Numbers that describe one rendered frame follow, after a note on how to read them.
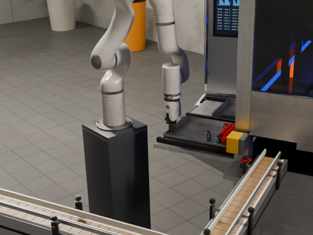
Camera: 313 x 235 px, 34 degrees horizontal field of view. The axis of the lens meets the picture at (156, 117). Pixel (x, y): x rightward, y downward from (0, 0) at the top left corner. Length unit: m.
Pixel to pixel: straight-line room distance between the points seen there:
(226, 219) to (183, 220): 1.70
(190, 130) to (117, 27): 0.61
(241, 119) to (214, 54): 1.12
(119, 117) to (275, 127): 0.87
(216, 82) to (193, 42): 4.11
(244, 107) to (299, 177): 0.37
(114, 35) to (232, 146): 0.79
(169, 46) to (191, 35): 5.06
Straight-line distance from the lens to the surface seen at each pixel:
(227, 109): 2.84
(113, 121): 2.66
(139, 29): 7.42
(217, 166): 2.45
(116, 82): 2.60
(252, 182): 2.02
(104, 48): 2.51
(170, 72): 2.35
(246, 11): 2.06
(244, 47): 2.10
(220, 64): 3.26
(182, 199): 3.70
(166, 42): 2.33
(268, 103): 2.13
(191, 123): 2.65
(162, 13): 2.31
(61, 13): 8.99
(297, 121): 2.13
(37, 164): 4.33
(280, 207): 2.32
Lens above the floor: 1.91
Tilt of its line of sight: 22 degrees down
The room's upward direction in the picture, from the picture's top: 2 degrees counter-clockwise
